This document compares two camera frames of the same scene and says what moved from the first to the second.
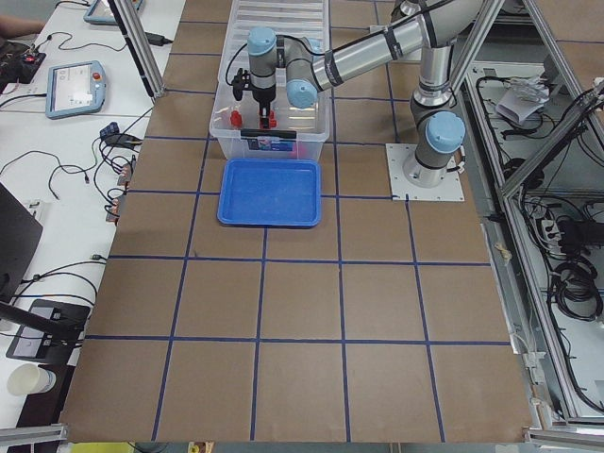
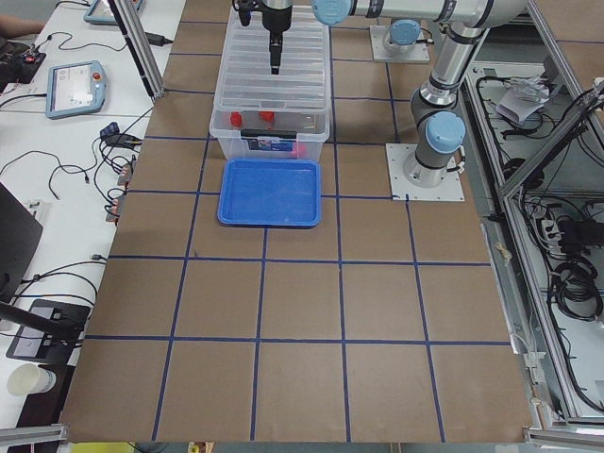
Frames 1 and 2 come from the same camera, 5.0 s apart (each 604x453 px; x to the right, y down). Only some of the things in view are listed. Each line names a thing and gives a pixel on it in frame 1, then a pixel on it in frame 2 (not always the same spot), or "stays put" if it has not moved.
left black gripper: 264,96 → 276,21
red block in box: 236,118 stays put
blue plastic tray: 270,192 stays put
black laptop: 20,233 stays put
